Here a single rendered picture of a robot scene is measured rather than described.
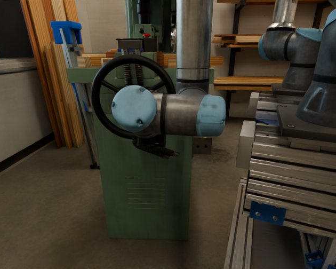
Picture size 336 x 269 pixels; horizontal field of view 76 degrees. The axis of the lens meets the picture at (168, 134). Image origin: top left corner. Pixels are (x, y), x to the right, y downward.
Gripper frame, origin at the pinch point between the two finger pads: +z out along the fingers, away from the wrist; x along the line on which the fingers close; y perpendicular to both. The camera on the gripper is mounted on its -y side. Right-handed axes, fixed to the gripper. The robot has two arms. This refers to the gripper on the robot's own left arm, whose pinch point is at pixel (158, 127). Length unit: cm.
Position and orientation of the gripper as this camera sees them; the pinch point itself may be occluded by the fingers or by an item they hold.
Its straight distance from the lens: 70.2
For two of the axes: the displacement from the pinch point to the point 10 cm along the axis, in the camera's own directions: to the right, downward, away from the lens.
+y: -0.7, 9.9, -1.3
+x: 9.9, 0.6, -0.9
